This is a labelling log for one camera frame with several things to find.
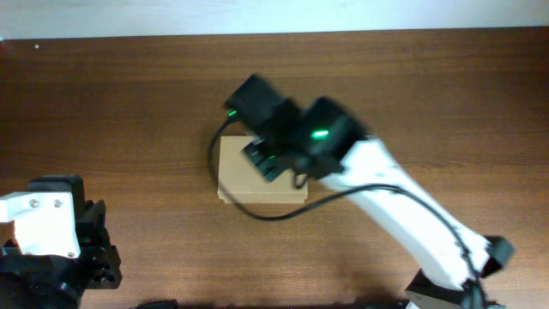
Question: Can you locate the brown cardboard box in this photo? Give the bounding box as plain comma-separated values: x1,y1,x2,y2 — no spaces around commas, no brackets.
218,136,308,204

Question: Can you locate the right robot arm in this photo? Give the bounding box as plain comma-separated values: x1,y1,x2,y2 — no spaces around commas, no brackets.
225,74,514,308

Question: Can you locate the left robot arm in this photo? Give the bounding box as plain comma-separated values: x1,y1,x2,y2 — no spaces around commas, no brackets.
1,175,123,308

